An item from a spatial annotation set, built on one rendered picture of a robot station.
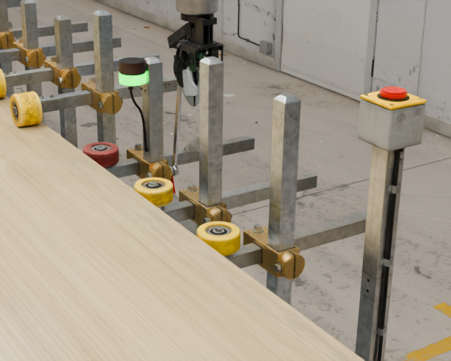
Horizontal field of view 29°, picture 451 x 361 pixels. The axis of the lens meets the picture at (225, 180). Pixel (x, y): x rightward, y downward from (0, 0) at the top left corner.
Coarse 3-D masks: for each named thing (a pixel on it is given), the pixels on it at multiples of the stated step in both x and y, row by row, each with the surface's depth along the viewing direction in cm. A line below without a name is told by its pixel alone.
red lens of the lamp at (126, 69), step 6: (120, 66) 190; (126, 66) 189; (132, 66) 189; (138, 66) 189; (144, 66) 190; (120, 72) 190; (126, 72) 189; (132, 72) 189; (138, 72) 190; (144, 72) 191
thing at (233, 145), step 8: (248, 136) 221; (224, 144) 216; (232, 144) 217; (240, 144) 218; (248, 144) 220; (168, 152) 210; (184, 152) 210; (192, 152) 211; (224, 152) 216; (232, 152) 218; (240, 152) 219; (120, 160) 204; (128, 160) 204; (136, 160) 204; (168, 160) 208; (184, 160) 211; (192, 160) 212; (112, 168) 200; (120, 168) 202; (128, 168) 203; (136, 168) 204; (120, 176) 202
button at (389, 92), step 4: (384, 88) 130; (388, 88) 130; (392, 88) 130; (396, 88) 130; (400, 88) 130; (380, 92) 130; (384, 92) 129; (388, 92) 129; (392, 92) 128; (396, 92) 128; (400, 92) 128; (404, 92) 129; (384, 96) 129; (388, 96) 128; (392, 96) 128; (396, 96) 128; (400, 96) 128; (404, 96) 129
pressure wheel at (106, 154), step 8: (88, 144) 201; (96, 144) 201; (104, 144) 201; (112, 144) 201; (88, 152) 196; (96, 152) 196; (104, 152) 196; (112, 152) 196; (96, 160) 196; (104, 160) 196; (112, 160) 197
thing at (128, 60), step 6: (120, 60) 191; (126, 60) 191; (132, 60) 191; (138, 60) 191; (144, 60) 191; (144, 84) 193; (144, 90) 195; (132, 96) 194; (138, 108) 196; (144, 120) 197; (144, 126) 198; (144, 132) 198; (144, 138) 199
